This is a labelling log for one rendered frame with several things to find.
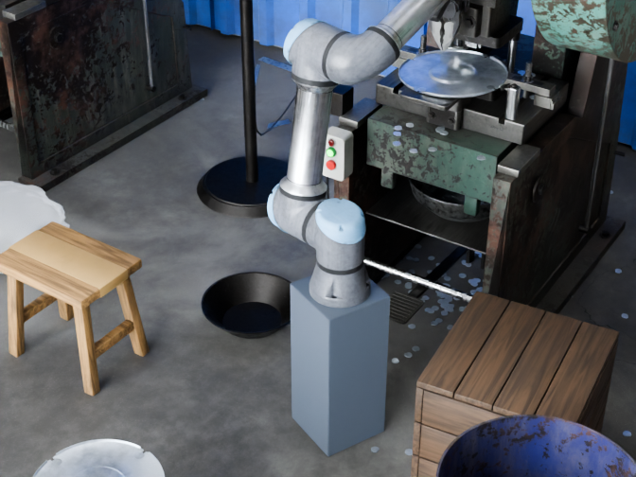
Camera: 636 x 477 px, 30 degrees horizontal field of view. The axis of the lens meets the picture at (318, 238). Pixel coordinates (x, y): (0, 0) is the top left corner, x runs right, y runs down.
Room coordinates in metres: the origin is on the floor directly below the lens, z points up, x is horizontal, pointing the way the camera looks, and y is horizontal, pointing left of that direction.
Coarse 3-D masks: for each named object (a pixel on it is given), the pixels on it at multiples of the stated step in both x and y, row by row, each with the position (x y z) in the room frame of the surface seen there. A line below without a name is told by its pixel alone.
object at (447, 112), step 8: (408, 88) 2.78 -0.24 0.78; (400, 96) 2.75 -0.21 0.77; (408, 96) 2.74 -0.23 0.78; (416, 96) 2.74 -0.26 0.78; (424, 96) 2.74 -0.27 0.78; (432, 96) 2.74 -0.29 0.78; (424, 104) 2.71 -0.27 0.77; (432, 104) 2.69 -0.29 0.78; (440, 104) 2.69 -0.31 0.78; (448, 104) 2.69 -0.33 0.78; (456, 104) 2.79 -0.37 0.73; (464, 104) 2.81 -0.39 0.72; (432, 112) 2.82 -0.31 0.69; (440, 112) 2.81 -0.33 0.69; (448, 112) 2.80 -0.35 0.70; (456, 112) 2.79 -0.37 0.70; (432, 120) 2.83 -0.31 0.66; (440, 120) 2.81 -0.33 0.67; (448, 120) 2.80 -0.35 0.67; (456, 120) 2.79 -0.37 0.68; (456, 128) 2.79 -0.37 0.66
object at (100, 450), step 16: (80, 448) 1.91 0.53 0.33; (96, 448) 1.91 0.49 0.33; (112, 448) 1.91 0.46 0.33; (128, 448) 1.91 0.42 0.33; (48, 464) 1.86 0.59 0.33; (64, 464) 1.86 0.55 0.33; (80, 464) 1.86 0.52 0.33; (96, 464) 1.86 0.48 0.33; (112, 464) 1.86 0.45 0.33; (128, 464) 1.86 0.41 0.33; (144, 464) 1.86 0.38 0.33; (160, 464) 1.85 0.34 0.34
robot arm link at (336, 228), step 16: (320, 208) 2.35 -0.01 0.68; (336, 208) 2.35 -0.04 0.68; (352, 208) 2.36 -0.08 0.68; (304, 224) 2.35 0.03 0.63; (320, 224) 2.31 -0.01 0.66; (336, 224) 2.29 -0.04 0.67; (352, 224) 2.30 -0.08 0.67; (304, 240) 2.36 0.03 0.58; (320, 240) 2.31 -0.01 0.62; (336, 240) 2.28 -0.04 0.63; (352, 240) 2.29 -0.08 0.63; (320, 256) 2.31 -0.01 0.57; (336, 256) 2.28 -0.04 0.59; (352, 256) 2.29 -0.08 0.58
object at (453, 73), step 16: (416, 64) 2.92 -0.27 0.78; (432, 64) 2.92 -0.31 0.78; (448, 64) 2.90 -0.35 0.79; (464, 64) 2.90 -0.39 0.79; (480, 64) 2.91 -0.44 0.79; (496, 64) 2.90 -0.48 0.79; (416, 80) 2.82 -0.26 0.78; (432, 80) 2.82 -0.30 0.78; (448, 80) 2.80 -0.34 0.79; (464, 80) 2.80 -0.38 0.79; (480, 80) 2.81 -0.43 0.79; (496, 80) 2.80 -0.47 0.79; (448, 96) 2.72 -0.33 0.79; (464, 96) 2.71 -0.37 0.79
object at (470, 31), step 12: (480, 0) 2.87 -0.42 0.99; (468, 12) 2.85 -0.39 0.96; (480, 12) 2.85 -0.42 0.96; (492, 12) 2.86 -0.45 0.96; (504, 12) 2.92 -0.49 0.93; (468, 24) 2.84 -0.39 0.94; (480, 24) 2.86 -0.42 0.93; (492, 24) 2.86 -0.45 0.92; (504, 24) 2.93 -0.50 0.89; (468, 36) 2.85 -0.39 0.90
